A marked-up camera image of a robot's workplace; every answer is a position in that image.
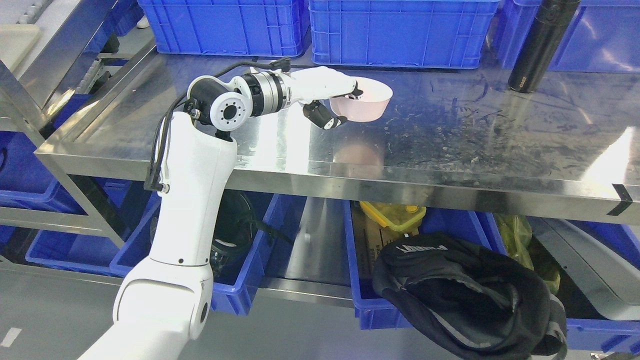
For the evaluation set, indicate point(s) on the yellow lidded food container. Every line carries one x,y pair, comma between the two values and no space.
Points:
400,218

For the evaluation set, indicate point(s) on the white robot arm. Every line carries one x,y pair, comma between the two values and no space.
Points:
164,301

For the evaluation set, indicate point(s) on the black helmet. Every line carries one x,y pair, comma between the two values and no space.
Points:
230,235

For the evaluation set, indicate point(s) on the blue crate top middle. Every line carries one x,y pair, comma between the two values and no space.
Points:
416,34

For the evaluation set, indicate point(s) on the blue crate top left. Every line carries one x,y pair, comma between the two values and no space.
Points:
248,28

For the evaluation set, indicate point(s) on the blue crate top right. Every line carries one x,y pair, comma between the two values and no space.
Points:
602,37

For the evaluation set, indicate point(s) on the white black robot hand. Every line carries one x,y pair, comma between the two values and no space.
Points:
311,86

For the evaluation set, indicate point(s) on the black thermos bottle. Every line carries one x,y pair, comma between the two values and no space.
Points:
541,43

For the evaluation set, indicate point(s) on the blue bin under backpack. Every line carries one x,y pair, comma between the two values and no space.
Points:
586,328

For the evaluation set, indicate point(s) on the blue bin with helmet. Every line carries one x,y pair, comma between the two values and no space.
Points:
235,289

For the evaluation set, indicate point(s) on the pink plastic bowl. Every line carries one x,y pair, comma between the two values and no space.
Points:
370,106

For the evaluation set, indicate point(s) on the black backpack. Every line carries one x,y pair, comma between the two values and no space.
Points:
471,301

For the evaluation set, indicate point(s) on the blue crate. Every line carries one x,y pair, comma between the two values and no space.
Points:
248,28
416,34
602,37

